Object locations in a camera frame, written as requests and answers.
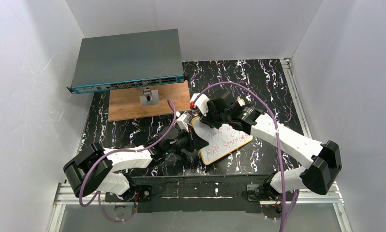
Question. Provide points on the grey metal stand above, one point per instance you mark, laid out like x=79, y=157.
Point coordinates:
x=150, y=97

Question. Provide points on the wooden board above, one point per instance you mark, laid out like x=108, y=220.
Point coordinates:
x=125, y=104

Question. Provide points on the aluminium frame rail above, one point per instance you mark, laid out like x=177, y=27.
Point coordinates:
x=271, y=79

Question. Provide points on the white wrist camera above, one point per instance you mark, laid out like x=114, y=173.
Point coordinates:
x=183, y=120
x=199, y=102

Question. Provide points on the grey network switch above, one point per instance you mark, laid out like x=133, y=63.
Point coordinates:
x=132, y=60

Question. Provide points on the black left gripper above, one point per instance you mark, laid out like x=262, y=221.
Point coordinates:
x=186, y=140

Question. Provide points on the yellow-framed whiteboard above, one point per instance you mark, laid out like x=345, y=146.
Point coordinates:
x=222, y=141

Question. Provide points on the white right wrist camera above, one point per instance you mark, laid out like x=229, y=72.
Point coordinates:
x=199, y=102

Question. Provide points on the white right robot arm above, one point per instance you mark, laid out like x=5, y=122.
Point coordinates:
x=320, y=162

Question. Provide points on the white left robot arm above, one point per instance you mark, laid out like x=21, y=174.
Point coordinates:
x=98, y=169

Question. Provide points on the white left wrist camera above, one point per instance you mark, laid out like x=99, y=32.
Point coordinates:
x=183, y=120

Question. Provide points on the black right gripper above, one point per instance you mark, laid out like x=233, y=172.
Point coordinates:
x=210, y=113

